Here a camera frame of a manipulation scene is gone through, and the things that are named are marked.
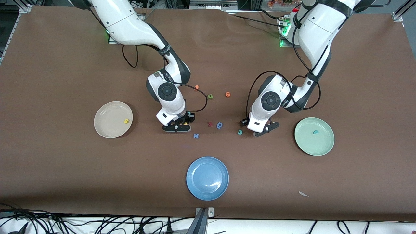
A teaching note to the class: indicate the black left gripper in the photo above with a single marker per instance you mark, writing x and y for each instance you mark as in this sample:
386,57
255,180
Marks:
243,122

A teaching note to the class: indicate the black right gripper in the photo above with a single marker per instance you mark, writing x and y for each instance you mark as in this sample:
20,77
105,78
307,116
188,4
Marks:
188,117

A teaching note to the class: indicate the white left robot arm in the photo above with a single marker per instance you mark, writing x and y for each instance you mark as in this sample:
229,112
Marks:
318,35

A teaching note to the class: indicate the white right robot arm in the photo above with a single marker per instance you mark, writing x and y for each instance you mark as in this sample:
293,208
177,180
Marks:
130,26

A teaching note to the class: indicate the blue round plate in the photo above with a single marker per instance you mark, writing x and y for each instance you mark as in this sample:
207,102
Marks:
207,178

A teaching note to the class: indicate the beige brown round plate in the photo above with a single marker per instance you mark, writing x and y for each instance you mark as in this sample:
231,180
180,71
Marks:
110,123

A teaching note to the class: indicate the light green round plate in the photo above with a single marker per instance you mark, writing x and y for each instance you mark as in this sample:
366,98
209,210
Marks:
321,143

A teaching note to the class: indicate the white paper scrap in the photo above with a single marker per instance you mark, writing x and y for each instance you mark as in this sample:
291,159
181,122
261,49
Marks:
303,194

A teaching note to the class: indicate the black power plug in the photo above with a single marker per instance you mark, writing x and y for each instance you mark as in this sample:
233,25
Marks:
169,227
141,230

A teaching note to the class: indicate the grey power strip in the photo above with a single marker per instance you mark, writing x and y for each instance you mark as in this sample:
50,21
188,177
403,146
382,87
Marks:
213,5

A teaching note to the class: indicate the orange red decoration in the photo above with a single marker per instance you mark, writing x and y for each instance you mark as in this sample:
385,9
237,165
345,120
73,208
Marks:
279,3

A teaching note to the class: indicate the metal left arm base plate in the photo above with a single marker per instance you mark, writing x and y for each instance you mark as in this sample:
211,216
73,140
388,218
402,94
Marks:
282,45

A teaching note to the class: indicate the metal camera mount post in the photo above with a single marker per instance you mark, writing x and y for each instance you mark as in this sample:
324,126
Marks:
201,224

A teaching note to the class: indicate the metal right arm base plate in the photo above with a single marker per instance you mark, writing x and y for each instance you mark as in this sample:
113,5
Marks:
110,41

